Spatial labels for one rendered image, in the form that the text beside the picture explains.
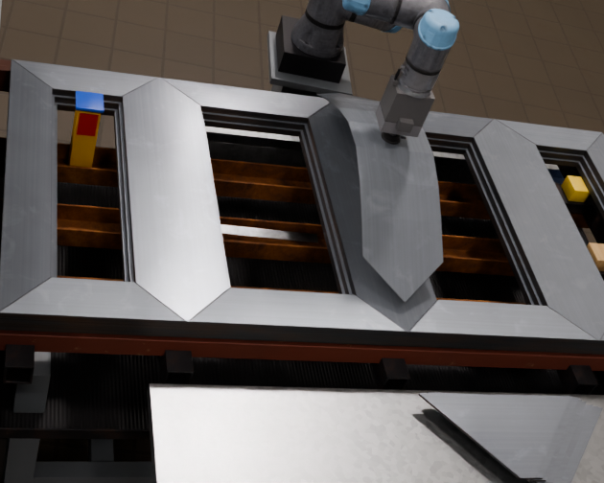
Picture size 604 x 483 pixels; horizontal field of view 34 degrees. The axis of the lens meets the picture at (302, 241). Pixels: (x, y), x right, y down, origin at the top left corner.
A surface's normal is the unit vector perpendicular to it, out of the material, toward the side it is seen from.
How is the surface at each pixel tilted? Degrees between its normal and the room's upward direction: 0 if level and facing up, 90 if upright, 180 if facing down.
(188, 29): 0
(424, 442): 0
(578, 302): 0
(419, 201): 27
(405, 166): 18
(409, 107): 90
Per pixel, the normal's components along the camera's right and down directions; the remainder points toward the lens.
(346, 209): 0.27, -0.69
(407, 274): 0.32, -0.23
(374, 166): 0.31, -0.44
